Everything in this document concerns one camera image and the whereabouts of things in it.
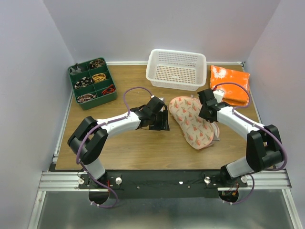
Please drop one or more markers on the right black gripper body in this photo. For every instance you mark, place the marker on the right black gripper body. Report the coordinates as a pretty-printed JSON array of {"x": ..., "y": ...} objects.
[{"x": 202, "y": 113}]

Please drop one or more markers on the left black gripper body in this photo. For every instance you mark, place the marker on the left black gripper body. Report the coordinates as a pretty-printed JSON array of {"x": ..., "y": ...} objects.
[{"x": 153, "y": 119}]

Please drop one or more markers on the pink floral laundry bag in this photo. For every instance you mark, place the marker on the pink floral laundry bag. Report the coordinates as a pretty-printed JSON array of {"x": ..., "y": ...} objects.
[{"x": 197, "y": 132}]

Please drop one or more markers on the orange white cloth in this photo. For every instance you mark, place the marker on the orange white cloth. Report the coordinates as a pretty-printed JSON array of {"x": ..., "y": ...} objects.
[{"x": 233, "y": 94}]

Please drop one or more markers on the white plastic basket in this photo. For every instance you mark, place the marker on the white plastic basket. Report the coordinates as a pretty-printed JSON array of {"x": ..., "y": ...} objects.
[{"x": 176, "y": 69}]

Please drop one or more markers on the green compartment tray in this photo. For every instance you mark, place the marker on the green compartment tray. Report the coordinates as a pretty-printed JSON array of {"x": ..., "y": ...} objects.
[{"x": 103, "y": 85}]

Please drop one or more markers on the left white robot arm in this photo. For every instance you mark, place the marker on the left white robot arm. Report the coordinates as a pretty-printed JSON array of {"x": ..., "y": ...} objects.
[{"x": 89, "y": 138}]

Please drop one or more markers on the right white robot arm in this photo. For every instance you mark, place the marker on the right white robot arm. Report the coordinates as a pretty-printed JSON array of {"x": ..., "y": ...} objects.
[{"x": 264, "y": 147}]

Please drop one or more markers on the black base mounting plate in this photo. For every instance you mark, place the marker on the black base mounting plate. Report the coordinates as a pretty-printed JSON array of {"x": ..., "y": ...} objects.
[{"x": 168, "y": 183}]

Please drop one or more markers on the black floral scrunchie bottom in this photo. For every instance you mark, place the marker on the black floral scrunchie bottom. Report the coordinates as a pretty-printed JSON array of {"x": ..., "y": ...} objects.
[{"x": 85, "y": 98}]

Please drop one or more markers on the black floral scrunchie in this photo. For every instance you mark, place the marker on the black floral scrunchie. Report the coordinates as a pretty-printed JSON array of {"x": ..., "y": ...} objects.
[
  {"x": 96, "y": 63},
  {"x": 85, "y": 98}
]

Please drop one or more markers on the black white dotted scrunchie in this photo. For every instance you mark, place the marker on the black white dotted scrunchie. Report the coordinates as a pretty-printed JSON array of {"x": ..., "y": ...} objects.
[{"x": 83, "y": 82}]

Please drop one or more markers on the black floral scrunchie top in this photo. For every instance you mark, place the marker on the black floral scrunchie top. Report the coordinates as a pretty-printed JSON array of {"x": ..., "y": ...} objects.
[{"x": 96, "y": 63}]

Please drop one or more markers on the grey item in tray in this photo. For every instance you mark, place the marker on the grey item in tray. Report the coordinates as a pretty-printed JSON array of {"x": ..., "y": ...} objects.
[{"x": 75, "y": 69}]

